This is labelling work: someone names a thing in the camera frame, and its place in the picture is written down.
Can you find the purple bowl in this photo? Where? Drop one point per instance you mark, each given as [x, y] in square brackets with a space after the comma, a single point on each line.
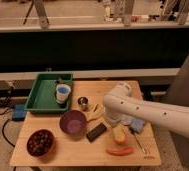
[73, 123]

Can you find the black eraser block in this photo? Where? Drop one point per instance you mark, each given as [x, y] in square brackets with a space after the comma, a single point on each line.
[96, 132]

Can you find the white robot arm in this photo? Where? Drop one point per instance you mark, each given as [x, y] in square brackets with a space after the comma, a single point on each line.
[119, 102]

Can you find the dark red bowl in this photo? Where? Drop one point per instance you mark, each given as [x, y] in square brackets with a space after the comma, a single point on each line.
[40, 143]

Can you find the small metal cup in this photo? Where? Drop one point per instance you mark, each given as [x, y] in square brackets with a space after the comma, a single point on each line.
[82, 103]

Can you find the white blue cup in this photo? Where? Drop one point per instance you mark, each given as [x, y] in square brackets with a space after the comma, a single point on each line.
[62, 93]

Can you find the green plastic tray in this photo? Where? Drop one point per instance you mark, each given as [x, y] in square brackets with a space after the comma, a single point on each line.
[42, 97]

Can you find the yellow apple toy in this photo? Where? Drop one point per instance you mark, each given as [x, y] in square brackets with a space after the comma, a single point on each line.
[119, 134]

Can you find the blue crumpled cloth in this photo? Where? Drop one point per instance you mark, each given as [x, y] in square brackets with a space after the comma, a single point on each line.
[134, 124]

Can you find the metal spoon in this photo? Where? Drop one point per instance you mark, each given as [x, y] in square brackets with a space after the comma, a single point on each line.
[139, 144]

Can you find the orange carrot toy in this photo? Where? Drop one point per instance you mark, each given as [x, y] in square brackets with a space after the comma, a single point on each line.
[120, 152]

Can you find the blue box on floor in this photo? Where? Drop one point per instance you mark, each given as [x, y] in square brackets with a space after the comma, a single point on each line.
[19, 113]

